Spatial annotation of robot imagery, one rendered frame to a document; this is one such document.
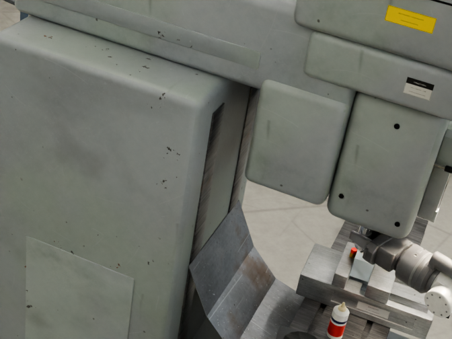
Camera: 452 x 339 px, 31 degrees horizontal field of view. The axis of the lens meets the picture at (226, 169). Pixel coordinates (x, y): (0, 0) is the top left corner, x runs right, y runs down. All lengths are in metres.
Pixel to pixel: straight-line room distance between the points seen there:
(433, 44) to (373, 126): 0.23
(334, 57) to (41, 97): 0.64
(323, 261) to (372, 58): 0.76
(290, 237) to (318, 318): 1.79
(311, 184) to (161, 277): 0.42
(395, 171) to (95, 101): 0.64
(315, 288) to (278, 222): 1.86
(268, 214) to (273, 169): 2.27
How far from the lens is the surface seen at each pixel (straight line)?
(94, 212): 1.89
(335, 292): 2.13
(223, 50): 1.68
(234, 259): 2.14
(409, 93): 1.59
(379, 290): 2.09
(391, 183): 1.71
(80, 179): 1.86
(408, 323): 2.14
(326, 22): 1.57
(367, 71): 1.59
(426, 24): 1.53
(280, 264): 3.73
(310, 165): 1.72
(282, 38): 1.63
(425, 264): 1.82
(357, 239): 1.89
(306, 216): 4.06
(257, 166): 1.76
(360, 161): 1.70
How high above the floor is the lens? 2.34
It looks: 33 degrees down
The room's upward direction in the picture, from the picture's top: 10 degrees clockwise
